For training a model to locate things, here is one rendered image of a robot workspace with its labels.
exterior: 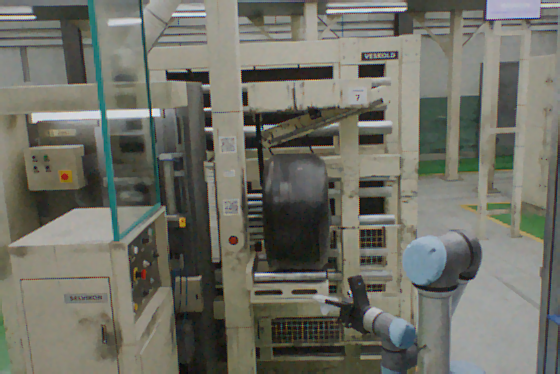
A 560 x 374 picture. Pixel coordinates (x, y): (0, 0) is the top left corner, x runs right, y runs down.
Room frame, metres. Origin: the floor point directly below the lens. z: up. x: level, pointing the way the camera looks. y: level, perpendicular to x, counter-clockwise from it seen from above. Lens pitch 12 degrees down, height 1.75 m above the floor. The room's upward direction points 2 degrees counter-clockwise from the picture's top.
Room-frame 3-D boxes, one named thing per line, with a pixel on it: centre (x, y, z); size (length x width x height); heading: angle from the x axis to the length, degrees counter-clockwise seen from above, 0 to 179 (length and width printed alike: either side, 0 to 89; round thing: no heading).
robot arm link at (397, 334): (1.43, -0.32, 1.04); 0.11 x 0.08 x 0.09; 33
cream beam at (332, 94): (2.73, -0.18, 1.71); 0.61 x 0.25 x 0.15; 88
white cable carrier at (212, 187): (2.40, 0.30, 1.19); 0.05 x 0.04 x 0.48; 178
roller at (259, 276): (2.30, -0.04, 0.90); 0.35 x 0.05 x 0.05; 88
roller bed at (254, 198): (2.83, 0.17, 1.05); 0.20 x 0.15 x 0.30; 88
